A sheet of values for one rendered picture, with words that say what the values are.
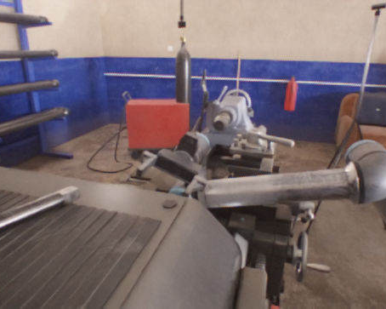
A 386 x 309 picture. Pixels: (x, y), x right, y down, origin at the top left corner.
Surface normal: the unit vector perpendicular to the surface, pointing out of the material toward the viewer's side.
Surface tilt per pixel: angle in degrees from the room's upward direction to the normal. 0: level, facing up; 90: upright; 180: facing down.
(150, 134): 90
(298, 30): 90
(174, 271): 45
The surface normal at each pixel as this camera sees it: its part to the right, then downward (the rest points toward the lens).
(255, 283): 0.01, -0.93
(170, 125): 0.07, 0.36
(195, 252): 0.69, -0.59
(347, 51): -0.28, 0.33
